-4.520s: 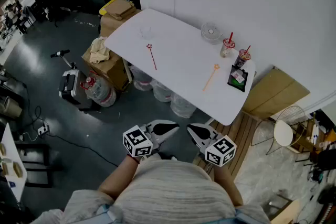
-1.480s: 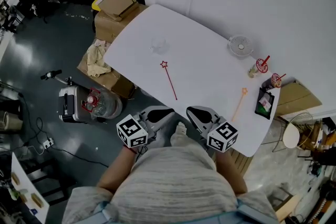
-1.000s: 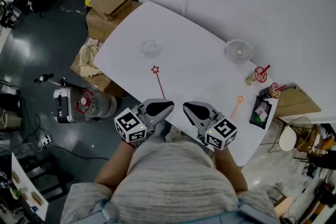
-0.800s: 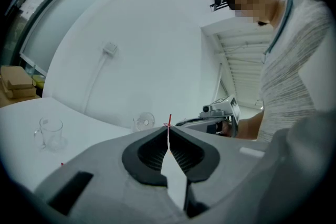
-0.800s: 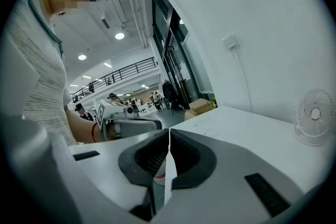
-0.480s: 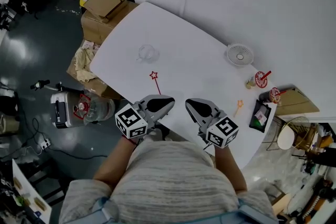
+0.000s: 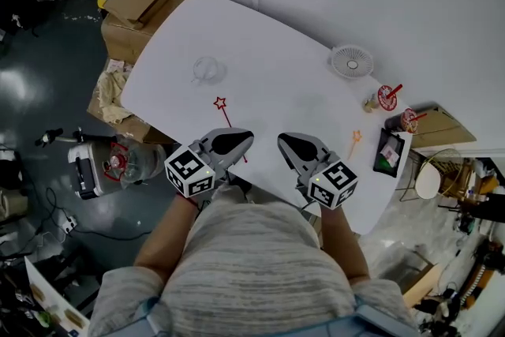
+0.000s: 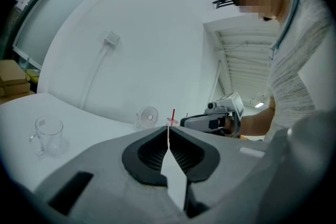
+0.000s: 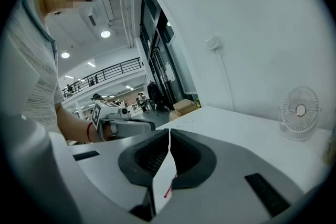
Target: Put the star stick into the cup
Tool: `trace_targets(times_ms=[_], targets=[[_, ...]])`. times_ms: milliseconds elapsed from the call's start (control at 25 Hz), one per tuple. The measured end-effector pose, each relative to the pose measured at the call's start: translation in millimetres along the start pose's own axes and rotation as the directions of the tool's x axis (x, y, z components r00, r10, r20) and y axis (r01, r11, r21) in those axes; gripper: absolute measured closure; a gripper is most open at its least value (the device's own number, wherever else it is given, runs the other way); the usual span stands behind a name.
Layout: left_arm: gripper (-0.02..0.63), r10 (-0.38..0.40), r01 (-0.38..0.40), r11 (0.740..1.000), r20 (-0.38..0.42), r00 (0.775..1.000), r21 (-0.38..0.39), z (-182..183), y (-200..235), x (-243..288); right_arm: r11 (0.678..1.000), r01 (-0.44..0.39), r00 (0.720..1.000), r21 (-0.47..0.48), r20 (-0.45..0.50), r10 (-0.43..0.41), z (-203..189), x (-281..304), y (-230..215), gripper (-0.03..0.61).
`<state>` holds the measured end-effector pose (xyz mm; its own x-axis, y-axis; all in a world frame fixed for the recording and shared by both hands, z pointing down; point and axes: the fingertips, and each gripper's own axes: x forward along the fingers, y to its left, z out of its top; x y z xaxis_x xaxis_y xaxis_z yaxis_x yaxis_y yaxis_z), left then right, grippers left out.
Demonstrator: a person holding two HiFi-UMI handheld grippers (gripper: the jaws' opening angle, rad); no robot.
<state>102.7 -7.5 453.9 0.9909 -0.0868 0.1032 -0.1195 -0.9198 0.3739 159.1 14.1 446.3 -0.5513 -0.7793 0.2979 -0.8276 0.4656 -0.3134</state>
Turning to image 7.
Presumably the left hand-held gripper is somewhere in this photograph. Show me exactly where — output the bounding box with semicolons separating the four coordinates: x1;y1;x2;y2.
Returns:
164;128;255;199

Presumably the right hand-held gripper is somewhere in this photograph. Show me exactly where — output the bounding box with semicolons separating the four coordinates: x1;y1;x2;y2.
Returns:
277;131;360;211

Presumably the red star wand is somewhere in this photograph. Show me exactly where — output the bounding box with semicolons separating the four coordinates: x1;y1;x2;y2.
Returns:
212;95;249;164

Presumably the orange star wand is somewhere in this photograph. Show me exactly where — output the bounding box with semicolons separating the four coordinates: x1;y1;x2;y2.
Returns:
346;129;363;161

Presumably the clear glass cup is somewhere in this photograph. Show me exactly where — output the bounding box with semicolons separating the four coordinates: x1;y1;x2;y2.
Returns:
191;56;228;86

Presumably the person's left forearm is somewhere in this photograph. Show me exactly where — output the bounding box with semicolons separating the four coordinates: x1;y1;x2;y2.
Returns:
133;195;200;285

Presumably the person's right forearm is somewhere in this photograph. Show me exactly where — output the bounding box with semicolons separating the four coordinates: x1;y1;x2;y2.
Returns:
318;204;371;287

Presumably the pale drink cup red lid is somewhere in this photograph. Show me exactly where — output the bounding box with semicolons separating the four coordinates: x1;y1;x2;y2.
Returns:
362;82;404;114

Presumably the dark drink cup red straw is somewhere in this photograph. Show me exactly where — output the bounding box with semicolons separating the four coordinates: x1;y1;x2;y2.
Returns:
384;107;428;133

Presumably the white pink packet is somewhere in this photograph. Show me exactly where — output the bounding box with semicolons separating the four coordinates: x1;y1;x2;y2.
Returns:
379;140;400;165

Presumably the black tray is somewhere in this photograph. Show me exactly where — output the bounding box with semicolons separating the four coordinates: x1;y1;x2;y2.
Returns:
372;127;406;178

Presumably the white desk fan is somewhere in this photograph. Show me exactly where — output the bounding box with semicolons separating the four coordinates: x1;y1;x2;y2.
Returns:
329;43;375;80

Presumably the person's grey striped shirt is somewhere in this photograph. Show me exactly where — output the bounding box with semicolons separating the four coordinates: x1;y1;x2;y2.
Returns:
86;185;419;337

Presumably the beige cloth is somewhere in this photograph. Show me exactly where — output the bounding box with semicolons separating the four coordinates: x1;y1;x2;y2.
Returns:
96;69;133;125

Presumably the pale paper packet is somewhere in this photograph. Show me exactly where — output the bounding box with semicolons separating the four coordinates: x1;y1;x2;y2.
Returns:
106;58;135;74

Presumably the brown cardboard sheet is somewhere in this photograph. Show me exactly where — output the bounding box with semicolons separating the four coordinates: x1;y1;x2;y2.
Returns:
410;104;477;149

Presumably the silver scooter suitcase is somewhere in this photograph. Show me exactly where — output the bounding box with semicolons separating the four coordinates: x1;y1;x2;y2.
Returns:
34;126;119;200

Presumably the large cardboard box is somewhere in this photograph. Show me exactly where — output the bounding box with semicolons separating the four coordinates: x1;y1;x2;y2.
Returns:
100;0;189;64

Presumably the cluttered wooden shelf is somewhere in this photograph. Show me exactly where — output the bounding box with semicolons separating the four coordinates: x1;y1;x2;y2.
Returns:
437;157;505;218

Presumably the flat cardboard box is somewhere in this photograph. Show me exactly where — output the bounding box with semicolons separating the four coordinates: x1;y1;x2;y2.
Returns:
104;0;173;31

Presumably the light wooden cabinet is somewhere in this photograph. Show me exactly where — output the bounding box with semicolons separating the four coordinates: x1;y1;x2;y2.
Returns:
402;262;441;309

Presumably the white side table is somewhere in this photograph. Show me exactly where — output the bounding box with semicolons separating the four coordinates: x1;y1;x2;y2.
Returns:
23;256;92;337

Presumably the clear water jug red handle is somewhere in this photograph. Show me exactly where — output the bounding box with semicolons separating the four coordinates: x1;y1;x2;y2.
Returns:
103;141;166;186

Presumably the white wire frame chair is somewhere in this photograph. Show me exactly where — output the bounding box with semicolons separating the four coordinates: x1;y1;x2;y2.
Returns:
400;148;465;204

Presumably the light blue neck strap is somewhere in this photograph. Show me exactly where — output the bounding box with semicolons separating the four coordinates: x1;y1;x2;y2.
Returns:
133;294;402;337

